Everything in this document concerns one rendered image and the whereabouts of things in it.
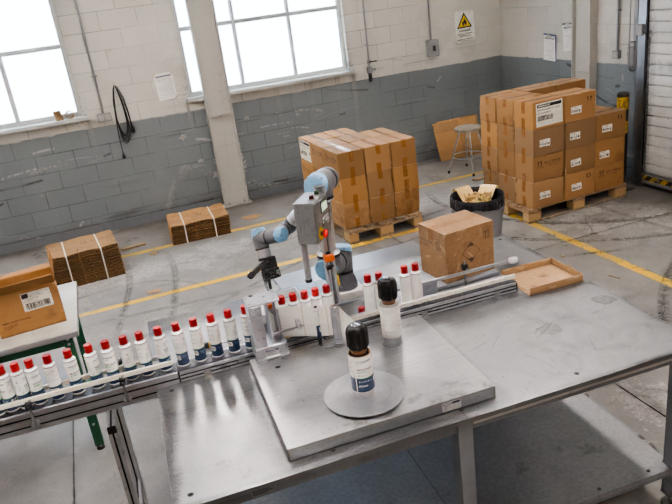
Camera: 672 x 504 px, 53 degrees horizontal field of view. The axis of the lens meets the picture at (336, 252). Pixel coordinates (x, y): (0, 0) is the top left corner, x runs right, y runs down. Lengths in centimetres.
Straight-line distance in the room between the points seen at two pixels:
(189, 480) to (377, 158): 452
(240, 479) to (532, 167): 478
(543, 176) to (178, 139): 416
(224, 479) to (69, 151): 615
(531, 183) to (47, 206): 526
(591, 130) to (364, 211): 227
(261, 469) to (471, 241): 166
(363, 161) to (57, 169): 357
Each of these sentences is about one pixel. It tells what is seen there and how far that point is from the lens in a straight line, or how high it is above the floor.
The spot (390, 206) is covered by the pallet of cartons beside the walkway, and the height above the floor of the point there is 27.
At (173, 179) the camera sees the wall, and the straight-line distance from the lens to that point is 828.
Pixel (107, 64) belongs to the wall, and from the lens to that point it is 806.
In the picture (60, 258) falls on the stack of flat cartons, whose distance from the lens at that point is 676.
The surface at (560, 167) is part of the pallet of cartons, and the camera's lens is 674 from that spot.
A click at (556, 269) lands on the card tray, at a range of 363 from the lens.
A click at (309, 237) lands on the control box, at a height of 132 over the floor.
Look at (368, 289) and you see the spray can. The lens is 307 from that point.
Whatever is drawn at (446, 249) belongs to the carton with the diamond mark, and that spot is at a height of 104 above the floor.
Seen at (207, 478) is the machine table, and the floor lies 83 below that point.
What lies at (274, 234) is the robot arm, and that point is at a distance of 337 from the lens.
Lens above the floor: 231
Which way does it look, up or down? 21 degrees down
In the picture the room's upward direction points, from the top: 8 degrees counter-clockwise
